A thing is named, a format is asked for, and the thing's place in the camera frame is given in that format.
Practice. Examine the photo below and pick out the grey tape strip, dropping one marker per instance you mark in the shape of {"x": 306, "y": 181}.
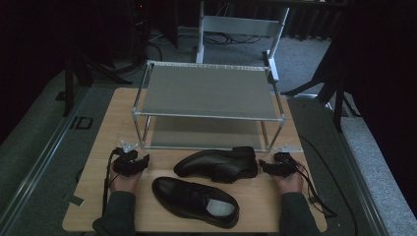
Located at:
{"x": 73, "y": 199}

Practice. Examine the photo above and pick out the grey two-tier shoe rack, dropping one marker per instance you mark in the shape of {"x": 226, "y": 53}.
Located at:
{"x": 209, "y": 93}

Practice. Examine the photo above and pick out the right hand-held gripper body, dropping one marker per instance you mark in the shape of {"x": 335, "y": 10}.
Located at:
{"x": 285, "y": 162}

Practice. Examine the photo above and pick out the silver metal frame stand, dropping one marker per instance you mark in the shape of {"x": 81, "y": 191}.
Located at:
{"x": 239, "y": 25}

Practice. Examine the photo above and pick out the person's left hand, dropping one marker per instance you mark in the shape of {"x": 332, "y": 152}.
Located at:
{"x": 126, "y": 183}

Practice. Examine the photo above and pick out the black tripod stand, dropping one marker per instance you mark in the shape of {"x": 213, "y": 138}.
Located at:
{"x": 337, "y": 95}
{"x": 69, "y": 82}

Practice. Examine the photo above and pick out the person's right hand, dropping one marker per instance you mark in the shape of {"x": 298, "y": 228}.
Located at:
{"x": 290, "y": 185}

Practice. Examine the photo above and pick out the black leather shoe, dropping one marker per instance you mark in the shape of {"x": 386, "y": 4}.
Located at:
{"x": 183, "y": 196}
{"x": 216, "y": 162}

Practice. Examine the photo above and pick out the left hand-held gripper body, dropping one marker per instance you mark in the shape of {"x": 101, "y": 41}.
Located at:
{"x": 126, "y": 160}

